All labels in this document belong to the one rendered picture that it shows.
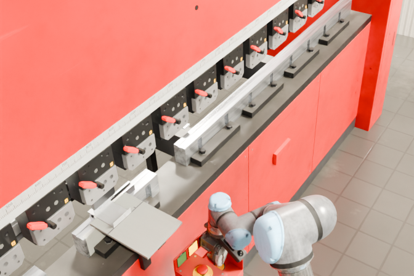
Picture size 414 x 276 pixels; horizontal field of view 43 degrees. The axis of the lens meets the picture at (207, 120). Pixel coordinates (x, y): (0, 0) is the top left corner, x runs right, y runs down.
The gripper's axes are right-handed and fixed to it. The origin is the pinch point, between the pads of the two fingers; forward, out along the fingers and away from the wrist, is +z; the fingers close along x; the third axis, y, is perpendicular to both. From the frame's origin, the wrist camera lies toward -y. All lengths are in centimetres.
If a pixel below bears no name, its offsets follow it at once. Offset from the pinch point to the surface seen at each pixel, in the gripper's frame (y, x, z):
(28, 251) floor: 124, 16, 84
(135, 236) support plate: 18.5, 24.0, -25.4
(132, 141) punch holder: 36, 6, -45
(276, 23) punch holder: 42, -93, -46
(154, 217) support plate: 19.2, 14.1, -25.3
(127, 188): 36.9, 9.6, -23.8
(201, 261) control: 4.6, 5.9, -4.4
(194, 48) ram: 40, -32, -63
